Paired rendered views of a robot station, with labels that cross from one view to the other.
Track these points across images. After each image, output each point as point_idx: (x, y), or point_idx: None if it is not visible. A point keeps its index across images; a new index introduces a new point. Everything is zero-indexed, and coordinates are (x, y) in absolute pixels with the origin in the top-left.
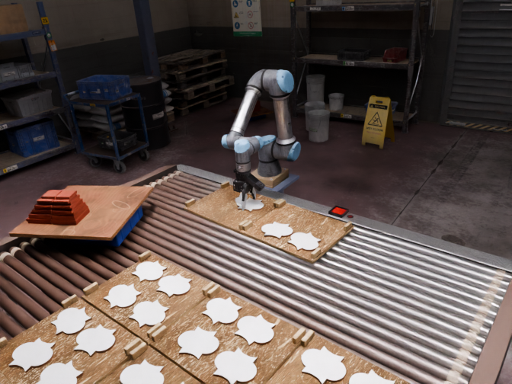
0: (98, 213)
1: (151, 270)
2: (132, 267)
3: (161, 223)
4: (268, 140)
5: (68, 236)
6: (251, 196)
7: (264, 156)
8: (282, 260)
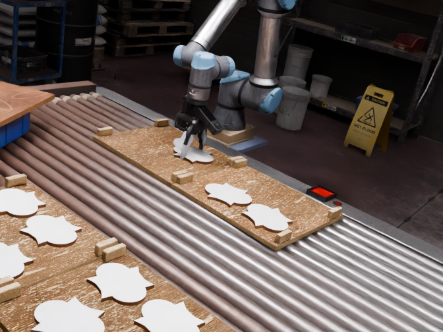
0: None
1: (19, 202)
2: None
3: (54, 148)
4: (238, 76)
5: None
6: (197, 145)
7: (227, 98)
8: (229, 237)
